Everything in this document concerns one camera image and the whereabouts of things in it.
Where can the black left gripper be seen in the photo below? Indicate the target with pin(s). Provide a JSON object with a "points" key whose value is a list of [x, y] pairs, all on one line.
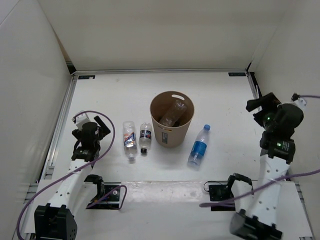
{"points": [[104, 130]]}

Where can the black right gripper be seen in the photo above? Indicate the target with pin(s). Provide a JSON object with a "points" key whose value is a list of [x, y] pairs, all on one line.
{"points": [[268, 100]]}

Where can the clear bottle orange white label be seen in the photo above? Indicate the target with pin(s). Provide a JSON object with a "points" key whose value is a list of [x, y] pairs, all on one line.
{"points": [[129, 140]]}

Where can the clear Pepsi bottle black cap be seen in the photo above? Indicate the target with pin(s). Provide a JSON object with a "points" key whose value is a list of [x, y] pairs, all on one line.
{"points": [[145, 138]]}

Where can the clear bottle white cap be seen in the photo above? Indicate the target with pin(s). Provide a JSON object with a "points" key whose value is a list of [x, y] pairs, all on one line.
{"points": [[173, 114]]}

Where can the water bottle blue cap label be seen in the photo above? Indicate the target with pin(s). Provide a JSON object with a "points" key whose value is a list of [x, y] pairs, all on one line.
{"points": [[199, 147]]}

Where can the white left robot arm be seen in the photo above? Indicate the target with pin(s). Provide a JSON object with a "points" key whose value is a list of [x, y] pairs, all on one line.
{"points": [[56, 219]]}

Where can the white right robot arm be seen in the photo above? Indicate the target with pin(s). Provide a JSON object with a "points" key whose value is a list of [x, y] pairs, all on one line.
{"points": [[256, 213]]}

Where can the beige plastic waste bin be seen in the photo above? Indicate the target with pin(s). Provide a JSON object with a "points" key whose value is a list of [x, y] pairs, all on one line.
{"points": [[170, 137]]}

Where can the aluminium right table rail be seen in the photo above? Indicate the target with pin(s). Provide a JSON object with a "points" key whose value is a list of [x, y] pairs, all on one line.
{"points": [[254, 84]]}

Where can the aluminium table rail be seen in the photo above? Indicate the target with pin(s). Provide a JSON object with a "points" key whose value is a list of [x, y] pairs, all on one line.
{"points": [[49, 162], [254, 84]]}

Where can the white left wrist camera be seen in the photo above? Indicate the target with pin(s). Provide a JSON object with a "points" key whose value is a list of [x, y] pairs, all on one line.
{"points": [[80, 120]]}

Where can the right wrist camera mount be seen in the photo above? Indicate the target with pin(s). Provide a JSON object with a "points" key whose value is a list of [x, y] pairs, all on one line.
{"points": [[298, 101]]}

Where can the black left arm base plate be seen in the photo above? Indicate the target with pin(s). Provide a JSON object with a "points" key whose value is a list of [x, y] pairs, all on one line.
{"points": [[110, 200]]}

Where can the aluminium left table rail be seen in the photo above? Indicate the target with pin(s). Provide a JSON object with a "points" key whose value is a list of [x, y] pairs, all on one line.
{"points": [[49, 162]]}

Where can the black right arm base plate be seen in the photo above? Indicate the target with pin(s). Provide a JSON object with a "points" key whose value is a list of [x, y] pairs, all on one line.
{"points": [[220, 192]]}

